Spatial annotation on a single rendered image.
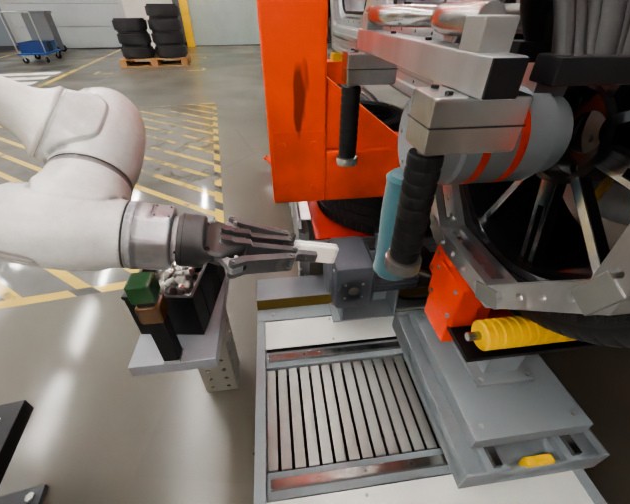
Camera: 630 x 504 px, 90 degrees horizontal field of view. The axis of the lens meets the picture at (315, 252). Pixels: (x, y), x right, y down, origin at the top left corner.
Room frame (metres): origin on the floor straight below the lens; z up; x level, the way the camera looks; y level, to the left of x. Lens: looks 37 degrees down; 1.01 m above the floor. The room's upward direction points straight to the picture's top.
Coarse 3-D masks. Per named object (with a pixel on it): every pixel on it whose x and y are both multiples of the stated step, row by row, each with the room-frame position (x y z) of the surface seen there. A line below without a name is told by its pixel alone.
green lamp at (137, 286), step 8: (144, 272) 0.40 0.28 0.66; (152, 272) 0.40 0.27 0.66; (128, 280) 0.38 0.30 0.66; (136, 280) 0.38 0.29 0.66; (144, 280) 0.38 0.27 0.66; (152, 280) 0.38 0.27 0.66; (128, 288) 0.36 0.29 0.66; (136, 288) 0.36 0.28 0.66; (144, 288) 0.36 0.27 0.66; (152, 288) 0.37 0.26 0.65; (160, 288) 0.40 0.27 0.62; (128, 296) 0.36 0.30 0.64; (136, 296) 0.36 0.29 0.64; (144, 296) 0.36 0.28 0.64; (152, 296) 0.37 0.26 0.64
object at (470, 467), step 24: (408, 312) 0.75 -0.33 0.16; (408, 336) 0.66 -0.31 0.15; (408, 360) 0.60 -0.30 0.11; (432, 384) 0.50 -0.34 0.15; (432, 408) 0.43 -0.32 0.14; (456, 432) 0.36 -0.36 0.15; (456, 456) 0.30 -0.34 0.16; (480, 456) 0.30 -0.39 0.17; (504, 456) 0.31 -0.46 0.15; (528, 456) 0.30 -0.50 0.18; (552, 456) 0.30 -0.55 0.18; (576, 456) 0.30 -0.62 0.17; (600, 456) 0.30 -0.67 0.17; (456, 480) 0.27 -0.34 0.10; (480, 480) 0.26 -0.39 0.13; (504, 480) 0.27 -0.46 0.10
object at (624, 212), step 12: (588, 120) 0.60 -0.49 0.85; (600, 120) 0.58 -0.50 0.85; (588, 132) 0.59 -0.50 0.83; (576, 144) 0.65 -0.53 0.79; (588, 144) 0.58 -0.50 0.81; (576, 168) 0.62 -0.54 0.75; (600, 180) 0.56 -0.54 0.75; (612, 192) 0.53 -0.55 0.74; (624, 192) 0.51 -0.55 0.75; (600, 204) 0.54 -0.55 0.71; (612, 204) 0.52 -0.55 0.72; (624, 204) 0.50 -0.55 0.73; (612, 216) 0.51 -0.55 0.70; (624, 216) 0.49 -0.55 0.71
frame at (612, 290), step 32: (480, 0) 0.66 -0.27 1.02; (512, 0) 0.67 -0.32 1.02; (448, 192) 0.67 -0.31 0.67; (448, 224) 0.60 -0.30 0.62; (448, 256) 0.54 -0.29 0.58; (480, 256) 0.50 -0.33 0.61; (608, 256) 0.27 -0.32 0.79; (480, 288) 0.42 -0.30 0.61; (512, 288) 0.36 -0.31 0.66; (544, 288) 0.32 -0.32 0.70; (576, 288) 0.28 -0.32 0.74; (608, 288) 0.25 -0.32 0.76
